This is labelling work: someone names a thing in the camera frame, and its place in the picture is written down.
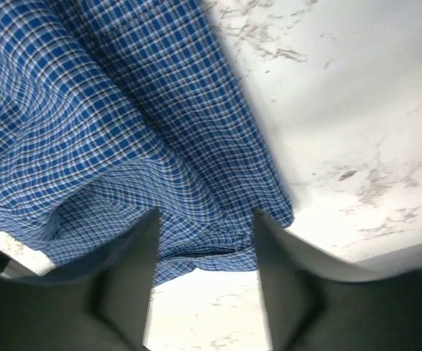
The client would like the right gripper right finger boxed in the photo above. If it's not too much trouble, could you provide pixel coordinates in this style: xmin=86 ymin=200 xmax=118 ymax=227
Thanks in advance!
xmin=252 ymin=209 xmax=422 ymax=350

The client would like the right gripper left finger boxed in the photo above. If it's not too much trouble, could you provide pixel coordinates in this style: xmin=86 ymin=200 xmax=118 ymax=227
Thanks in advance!
xmin=0 ymin=209 xmax=159 ymax=350

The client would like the blue checkered long sleeve shirt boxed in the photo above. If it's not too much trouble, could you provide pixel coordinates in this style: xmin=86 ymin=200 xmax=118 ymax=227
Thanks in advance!
xmin=0 ymin=1 xmax=294 ymax=284

